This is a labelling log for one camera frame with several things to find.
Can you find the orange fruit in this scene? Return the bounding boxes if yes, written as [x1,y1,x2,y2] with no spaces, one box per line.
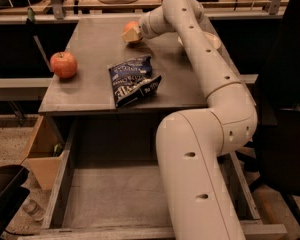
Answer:
[123,20,144,45]

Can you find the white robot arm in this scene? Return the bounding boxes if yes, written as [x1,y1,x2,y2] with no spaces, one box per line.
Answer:
[122,0,257,240]

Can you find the red apple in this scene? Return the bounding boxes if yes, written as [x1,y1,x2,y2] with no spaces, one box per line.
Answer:
[50,52,78,79]

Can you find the open grey drawer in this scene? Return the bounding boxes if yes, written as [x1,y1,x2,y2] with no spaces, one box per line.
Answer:
[29,114,287,240]

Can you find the black object lower left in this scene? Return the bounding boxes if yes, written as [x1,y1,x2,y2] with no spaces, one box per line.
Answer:
[0,164,30,236]

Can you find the white bowl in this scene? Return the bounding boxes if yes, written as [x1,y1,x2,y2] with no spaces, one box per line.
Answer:
[178,31,222,50]

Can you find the wooden box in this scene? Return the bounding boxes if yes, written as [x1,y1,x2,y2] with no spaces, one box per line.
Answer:
[24,116,63,190]

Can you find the grey cabinet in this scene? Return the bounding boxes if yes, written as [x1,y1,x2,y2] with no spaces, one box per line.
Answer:
[38,15,257,145]

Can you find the black chair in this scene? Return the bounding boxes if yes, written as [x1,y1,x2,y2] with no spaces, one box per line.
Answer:
[250,0,300,240]

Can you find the blue chip bag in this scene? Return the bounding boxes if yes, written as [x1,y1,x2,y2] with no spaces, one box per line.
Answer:
[108,54,162,108]

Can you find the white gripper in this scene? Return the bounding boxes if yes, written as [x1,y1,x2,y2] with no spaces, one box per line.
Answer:
[121,8,173,44]

